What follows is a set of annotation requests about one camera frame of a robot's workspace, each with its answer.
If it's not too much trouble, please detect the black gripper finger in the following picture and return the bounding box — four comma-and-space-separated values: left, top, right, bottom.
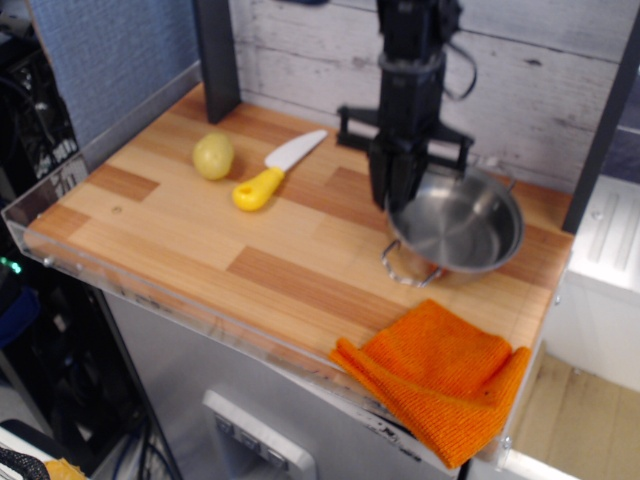
387, 142, 428, 212
369, 135, 393, 209

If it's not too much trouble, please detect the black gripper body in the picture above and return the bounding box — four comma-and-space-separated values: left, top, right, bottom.
339, 1, 473, 171

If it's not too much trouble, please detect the silver steel pot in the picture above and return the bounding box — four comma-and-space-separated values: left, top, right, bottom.
380, 161, 525, 288

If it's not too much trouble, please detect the yellow potato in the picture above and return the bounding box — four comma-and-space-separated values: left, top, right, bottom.
192, 132, 235, 180

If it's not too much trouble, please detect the clear acrylic table guard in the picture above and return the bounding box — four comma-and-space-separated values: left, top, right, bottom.
5, 67, 571, 479

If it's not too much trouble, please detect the orange knitted cloth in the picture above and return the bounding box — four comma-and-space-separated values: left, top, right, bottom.
330, 300, 531, 469

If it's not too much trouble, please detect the white toy sink unit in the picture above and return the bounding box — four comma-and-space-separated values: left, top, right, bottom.
466, 176, 639, 479

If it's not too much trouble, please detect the silver toy fridge cabinet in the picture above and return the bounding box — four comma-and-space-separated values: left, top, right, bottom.
105, 288, 464, 479

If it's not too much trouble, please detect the black plastic crate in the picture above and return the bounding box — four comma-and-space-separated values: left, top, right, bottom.
1, 50, 79, 200

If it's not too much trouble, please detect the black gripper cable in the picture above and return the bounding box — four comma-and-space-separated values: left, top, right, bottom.
442, 19, 479, 101

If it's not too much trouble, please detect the yellow handled toy knife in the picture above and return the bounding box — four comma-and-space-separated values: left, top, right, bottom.
232, 130, 328, 212

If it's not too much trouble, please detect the dark grey right post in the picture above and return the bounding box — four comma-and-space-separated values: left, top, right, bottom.
562, 13, 639, 235

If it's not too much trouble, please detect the dark grey post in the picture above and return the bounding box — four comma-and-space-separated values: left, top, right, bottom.
193, 0, 241, 124
562, 13, 639, 235

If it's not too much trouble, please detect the dark grey left post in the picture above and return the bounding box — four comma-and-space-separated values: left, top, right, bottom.
193, 0, 241, 124

